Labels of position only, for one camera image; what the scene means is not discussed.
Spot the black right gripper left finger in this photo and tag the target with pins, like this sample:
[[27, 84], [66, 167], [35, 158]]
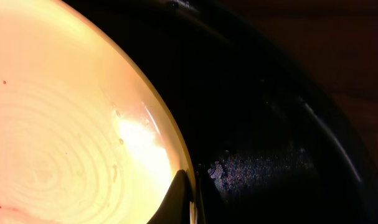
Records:
[[175, 207]]

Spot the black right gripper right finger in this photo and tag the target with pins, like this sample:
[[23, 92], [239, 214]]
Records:
[[211, 207]]

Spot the black round tray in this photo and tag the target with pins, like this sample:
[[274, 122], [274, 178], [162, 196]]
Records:
[[277, 147]]

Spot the yellow plate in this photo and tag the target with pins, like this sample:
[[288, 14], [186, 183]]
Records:
[[84, 136]]

